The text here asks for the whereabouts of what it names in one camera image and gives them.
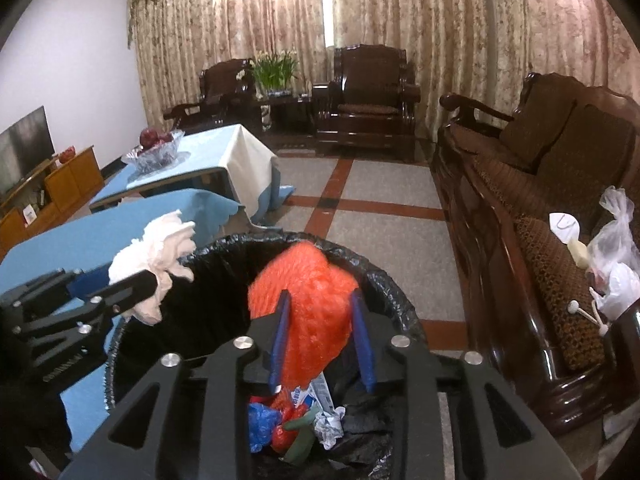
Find red plastic bag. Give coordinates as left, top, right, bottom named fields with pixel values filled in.
left=249, top=389, right=308, bottom=455

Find dark wooden side table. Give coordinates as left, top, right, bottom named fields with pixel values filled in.
left=254, top=93, right=316, bottom=136

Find white paper cup on sofa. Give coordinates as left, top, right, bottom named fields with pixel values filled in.
left=548, top=211, right=580, bottom=245

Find green potted plant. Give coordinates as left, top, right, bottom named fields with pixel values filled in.
left=236, top=50, right=298, bottom=98

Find black bin with liner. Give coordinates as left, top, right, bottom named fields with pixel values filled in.
left=105, top=233, right=425, bottom=479

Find blue toothpaste box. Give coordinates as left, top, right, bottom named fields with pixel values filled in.
left=291, top=373, right=335, bottom=413

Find wooden TV cabinet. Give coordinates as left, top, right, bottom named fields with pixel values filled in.
left=1, top=146, right=104, bottom=258

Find dark wooden sofa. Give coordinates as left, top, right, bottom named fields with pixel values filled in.
left=432, top=73, right=639, bottom=436

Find glass fruit bowl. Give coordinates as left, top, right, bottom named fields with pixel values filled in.
left=120, top=130, right=184, bottom=174

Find right dark wooden armchair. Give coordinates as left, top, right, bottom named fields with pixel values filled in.
left=311, top=44, right=421, bottom=162

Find floral beige curtains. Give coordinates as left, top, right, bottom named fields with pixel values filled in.
left=128, top=0, right=639, bottom=136

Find orange foam fruit net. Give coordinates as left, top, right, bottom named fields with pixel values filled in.
left=247, top=242, right=358, bottom=390

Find red ornament on cabinet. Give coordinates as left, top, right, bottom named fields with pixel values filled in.
left=58, top=146, right=76, bottom=165

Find blue cloth coffee table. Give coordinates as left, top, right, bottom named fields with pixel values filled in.
left=89, top=124, right=295, bottom=222

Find blue plastic bag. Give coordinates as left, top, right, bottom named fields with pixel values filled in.
left=247, top=402, right=282, bottom=453

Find white tissue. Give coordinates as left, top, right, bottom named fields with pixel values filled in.
left=108, top=209, right=196, bottom=326

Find green rubber glove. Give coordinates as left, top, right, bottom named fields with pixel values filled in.
left=282, top=403, right=321, bottom=466

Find clear plastic bag on sofa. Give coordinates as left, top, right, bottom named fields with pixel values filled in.
left=587, top=186, right=639, bottom=322

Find left dark wooden armchair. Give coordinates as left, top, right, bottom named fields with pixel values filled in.
left=163, top=58, right=262, bottom=134

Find flat screen television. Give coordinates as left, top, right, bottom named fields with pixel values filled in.
left=0, top=106, right=54, bottom=195

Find red apples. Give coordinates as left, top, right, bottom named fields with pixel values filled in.
left=139, top=127, right=174, bottom=152

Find dark wooden armchair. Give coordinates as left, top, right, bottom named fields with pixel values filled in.
left=163, top=58, right=262, bottom=134
left=311, top=44, right=421, bottom=162

